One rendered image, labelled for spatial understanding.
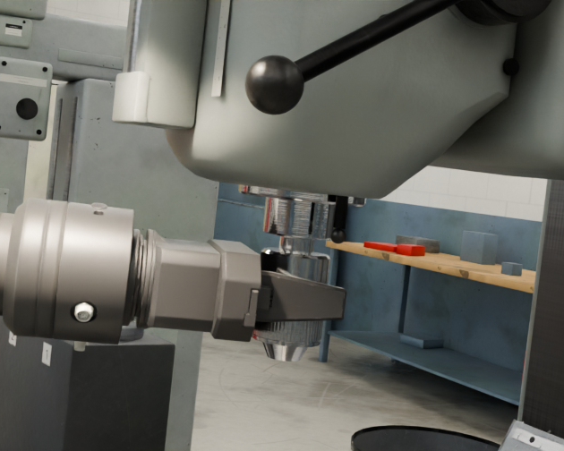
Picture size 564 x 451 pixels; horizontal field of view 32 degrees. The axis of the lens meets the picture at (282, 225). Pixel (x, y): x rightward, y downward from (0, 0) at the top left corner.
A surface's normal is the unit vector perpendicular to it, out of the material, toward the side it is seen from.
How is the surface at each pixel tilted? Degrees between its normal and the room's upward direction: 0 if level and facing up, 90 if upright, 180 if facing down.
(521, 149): 117
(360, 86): 108
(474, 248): 90
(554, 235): 90
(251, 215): 90
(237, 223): 90
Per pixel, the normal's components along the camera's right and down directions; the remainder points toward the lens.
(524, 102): -0.87, -0.07
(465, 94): 0.42, 0.40
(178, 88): 0.48, 0.10
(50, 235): 0.21, -0.47
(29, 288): 0.16, 0.28
